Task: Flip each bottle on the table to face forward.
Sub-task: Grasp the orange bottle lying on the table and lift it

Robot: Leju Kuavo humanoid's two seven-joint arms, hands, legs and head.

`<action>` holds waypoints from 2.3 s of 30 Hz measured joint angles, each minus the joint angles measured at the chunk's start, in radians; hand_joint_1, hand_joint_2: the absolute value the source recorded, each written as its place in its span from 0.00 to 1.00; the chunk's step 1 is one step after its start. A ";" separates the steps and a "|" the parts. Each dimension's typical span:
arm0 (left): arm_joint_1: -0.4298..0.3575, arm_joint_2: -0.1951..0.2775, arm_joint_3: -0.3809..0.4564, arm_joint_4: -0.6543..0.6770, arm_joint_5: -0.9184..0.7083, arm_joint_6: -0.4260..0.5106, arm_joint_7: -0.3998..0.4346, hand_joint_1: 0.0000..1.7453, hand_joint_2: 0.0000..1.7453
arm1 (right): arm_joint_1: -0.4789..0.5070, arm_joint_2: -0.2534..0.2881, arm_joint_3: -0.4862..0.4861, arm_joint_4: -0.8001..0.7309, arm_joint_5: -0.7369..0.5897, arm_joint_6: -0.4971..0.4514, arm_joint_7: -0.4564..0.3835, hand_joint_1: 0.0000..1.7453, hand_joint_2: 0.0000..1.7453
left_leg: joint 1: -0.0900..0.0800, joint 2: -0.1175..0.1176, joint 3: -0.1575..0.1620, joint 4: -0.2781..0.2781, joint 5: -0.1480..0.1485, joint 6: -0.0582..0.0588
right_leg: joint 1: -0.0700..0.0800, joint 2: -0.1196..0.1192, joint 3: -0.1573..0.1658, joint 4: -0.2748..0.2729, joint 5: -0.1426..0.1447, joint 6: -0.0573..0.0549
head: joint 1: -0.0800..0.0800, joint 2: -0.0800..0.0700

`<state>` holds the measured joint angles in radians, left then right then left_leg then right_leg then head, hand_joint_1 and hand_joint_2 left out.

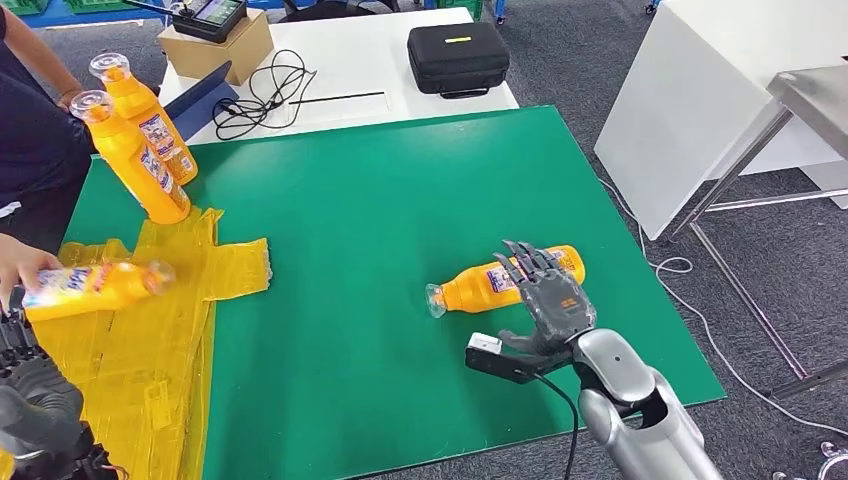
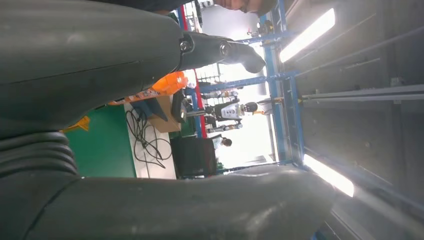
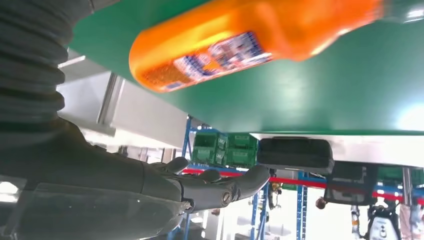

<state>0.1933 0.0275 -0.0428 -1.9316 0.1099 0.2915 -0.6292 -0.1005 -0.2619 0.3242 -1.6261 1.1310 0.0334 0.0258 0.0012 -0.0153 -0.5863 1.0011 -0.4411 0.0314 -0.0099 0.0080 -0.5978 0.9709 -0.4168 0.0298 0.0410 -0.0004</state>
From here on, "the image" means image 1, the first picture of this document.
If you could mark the blue metal shelf rack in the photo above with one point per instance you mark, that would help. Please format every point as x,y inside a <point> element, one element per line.
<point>66,20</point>

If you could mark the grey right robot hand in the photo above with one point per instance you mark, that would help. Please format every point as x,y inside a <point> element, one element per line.
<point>556,305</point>

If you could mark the person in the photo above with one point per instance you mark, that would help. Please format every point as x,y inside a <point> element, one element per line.
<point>33,152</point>

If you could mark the yellow tape sheet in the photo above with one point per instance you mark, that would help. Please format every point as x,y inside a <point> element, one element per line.
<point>166,344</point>

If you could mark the blue trolley leg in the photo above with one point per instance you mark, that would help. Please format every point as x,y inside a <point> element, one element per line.
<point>500,9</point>

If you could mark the cardboard box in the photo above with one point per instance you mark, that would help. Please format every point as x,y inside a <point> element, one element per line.
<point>218,58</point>

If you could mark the white cabinet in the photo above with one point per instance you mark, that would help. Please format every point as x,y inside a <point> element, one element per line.
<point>676,119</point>

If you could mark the white table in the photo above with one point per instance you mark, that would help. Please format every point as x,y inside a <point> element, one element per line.
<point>358,63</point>

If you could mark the black caster wheel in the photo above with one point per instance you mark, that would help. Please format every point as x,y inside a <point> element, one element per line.
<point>652,6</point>

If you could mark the person's left hand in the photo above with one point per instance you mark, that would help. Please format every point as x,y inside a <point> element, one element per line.
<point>71,99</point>

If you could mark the person's left forearm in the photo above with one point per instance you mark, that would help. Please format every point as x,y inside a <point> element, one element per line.
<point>40,58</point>

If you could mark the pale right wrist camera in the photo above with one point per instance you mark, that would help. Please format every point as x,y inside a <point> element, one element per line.
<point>485,343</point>

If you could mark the green plastic crate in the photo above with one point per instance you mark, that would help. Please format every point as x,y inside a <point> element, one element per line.
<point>99,5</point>
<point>23,6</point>

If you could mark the thin black rod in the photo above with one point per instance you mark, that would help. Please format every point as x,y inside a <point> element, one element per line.
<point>338,98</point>

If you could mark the black right camera bracket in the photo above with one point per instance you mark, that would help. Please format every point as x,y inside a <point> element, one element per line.
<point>503,368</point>

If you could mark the orange plastic bottle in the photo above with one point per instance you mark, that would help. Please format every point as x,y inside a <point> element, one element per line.
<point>112,288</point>
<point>464,298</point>
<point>122,152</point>
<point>136,99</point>

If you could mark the black remote controller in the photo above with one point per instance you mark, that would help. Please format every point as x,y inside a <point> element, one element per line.
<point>205,20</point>

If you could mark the chrome chair base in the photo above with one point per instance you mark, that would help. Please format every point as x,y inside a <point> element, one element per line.
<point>831,460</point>

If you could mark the person's right hand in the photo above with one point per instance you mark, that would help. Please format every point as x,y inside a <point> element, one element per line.
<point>26,262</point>

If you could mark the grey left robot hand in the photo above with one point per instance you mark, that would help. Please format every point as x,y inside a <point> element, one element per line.
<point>40,404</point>

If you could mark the blue tablet case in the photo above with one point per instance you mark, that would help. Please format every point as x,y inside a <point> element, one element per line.
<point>199,106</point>

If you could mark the green table board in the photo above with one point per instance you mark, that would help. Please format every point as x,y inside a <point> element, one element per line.
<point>364,218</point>

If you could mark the steel frame table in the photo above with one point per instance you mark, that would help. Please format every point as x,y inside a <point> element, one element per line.
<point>815,94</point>

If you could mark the black carrying case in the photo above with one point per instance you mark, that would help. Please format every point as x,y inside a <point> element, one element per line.
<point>457,61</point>

